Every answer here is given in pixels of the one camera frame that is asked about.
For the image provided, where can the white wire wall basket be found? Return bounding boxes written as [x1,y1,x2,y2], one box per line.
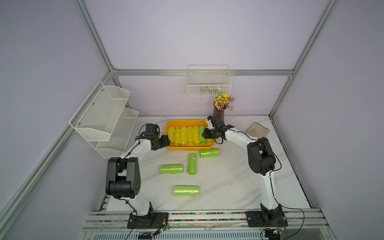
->
[187,65,232,97]

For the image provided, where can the yellow trash bag roll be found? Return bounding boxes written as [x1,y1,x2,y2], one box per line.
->
[181,127,188,146]
[167,127,175,145]
[173,128,181,146]
[193,126,200,146]
[187,126,194,144]

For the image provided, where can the cream work glove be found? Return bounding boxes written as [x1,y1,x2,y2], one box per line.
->
[246,122,270,139]

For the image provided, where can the purple glass vase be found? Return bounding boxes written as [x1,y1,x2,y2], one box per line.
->
[213,105,225,122]

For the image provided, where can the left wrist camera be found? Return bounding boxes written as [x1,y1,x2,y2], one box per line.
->
[143,123,161,140]

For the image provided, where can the white mesh lower shelf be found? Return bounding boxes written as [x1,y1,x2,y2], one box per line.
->
[96,108,139,159]

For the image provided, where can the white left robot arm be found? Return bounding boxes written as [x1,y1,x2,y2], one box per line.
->
[105,135,171,216]

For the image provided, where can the yellow purple artificial flowers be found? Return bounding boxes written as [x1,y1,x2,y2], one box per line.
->
[214,93,235,111]

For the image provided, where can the aluminium corner frame post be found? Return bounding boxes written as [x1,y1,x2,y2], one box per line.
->
[269,0,339,119]

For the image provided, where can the orange plastic storage box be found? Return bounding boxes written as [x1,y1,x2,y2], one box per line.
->
[165,120,215,151]

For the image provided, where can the light green trash bag roll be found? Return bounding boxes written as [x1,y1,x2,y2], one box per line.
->
[173,186,200,197]

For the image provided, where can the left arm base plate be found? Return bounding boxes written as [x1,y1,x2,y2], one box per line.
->
[127,212,169,230]

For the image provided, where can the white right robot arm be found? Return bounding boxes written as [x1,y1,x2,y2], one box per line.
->
[202,116,280,215]

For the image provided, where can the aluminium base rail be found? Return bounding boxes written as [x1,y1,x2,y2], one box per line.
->
[83,209,330,232]

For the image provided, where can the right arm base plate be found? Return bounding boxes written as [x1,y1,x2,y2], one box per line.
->
[246,210,288,228]

